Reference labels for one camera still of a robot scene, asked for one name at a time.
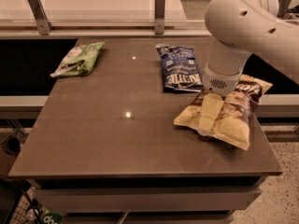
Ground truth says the white gripper with vent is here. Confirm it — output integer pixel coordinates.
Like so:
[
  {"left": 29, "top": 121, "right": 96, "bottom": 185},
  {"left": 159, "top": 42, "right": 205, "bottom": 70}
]
[{"left": 197, "top": 63, "right": 243, "bottom": 136}]

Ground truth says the brown sea salt chip bag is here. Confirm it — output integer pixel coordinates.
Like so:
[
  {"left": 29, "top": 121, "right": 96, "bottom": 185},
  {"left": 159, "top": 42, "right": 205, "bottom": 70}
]
[{"left": 174, "top": 75, "right": 272, "bottom": 150}]

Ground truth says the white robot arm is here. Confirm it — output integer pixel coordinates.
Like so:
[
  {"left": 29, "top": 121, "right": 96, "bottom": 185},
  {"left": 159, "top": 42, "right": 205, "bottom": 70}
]
[{"left": 202, "top": 0, "right": 299, "bottom": 96}]

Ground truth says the blue kettle chip bag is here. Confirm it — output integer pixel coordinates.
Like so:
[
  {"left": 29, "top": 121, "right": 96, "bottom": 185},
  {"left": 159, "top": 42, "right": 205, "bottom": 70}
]
[{"left": 156, "top": 44, "right": 203, "bottom": 92}]

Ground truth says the green jalapeno chip bag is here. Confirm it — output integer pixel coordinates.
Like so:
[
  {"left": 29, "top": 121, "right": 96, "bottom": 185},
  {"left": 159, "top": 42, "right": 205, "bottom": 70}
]
[{"left": 50, "top": 41, "right": 106, "bottom": 77}]

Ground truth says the grey table drawer unit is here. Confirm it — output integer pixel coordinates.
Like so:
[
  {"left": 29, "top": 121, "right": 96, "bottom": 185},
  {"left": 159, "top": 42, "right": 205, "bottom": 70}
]
[{"left": 36, "top": 185, "right": 262, "bottom": 224}]

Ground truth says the dark round floor object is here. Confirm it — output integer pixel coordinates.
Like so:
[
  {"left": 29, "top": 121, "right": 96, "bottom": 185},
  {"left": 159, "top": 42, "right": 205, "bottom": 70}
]
[{"left": 1, "top": 136, "right": 21, "bottom": 157}]

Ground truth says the glass railing panel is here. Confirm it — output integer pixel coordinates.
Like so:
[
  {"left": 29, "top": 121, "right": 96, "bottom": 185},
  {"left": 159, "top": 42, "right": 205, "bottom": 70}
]
[{"left": 0, "top": 0, "right": 210, "bottom": 25}]

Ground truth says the middle metal railing bracket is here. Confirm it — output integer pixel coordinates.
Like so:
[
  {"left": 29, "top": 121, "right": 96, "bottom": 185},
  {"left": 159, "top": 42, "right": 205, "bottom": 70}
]
[{"left": 154, "top": 0, "right": 165, "bottom": 35}]

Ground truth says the metal railing bracket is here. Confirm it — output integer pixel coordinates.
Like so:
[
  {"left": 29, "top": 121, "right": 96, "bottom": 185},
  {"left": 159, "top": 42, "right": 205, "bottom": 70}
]
[
  {"left": 27, "top": 0, "right": 52, "bottom": 35},
  {"left": 154, "top": 0, "right": 165, "bottom": 35},
  {"left": 278, "top": 0, "right": 292, "bottom": 18}
]

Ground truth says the right metal railing bracket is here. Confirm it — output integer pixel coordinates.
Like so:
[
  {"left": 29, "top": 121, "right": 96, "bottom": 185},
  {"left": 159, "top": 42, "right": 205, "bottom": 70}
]
[{"left": 278, "top": 0, "right": 292, "bottom": 18}]

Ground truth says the left metal railing bracket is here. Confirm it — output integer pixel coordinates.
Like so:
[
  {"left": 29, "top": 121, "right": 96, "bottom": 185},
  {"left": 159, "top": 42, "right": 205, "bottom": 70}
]
[{"left": 27, "top": 0, "right": 52, "bottom": 35}]

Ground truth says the wire basket with green package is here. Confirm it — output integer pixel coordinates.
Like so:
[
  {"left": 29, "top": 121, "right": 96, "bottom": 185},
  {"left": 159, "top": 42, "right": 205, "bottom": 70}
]
[{"left": 4, "top": 186, "right": 64, "bottom": 224}]

